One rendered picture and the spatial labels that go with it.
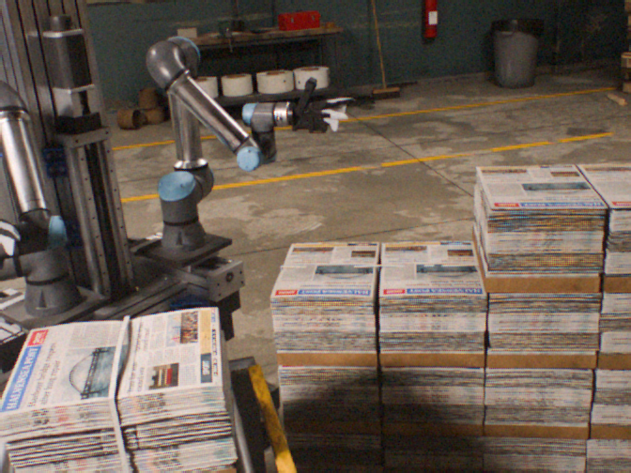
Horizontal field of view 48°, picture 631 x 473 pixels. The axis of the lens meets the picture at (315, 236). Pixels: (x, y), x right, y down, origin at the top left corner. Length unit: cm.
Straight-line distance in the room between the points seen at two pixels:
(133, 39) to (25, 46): 618
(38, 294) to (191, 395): 91
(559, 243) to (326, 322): 64
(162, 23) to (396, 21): 273
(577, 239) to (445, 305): 37
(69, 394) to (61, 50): 110
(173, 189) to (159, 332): 93
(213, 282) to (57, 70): 76
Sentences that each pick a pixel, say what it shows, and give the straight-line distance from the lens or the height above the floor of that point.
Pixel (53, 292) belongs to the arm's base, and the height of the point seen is 88.
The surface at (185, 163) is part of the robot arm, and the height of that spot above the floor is 107.
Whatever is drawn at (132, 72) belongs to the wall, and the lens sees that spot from 835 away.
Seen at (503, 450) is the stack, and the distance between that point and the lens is 220.
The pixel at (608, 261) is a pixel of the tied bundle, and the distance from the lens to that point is 192.
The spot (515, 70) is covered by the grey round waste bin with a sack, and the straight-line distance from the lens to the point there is 889.
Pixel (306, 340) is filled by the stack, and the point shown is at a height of 69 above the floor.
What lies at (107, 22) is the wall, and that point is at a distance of 830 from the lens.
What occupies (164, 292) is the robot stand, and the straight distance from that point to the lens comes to 228.
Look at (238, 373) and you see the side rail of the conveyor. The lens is 169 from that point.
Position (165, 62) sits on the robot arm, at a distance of 220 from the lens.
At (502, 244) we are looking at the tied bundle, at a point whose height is 97.
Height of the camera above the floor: 170
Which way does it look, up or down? 22 degrees down
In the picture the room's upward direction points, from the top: 4 degrees counter-clockwise
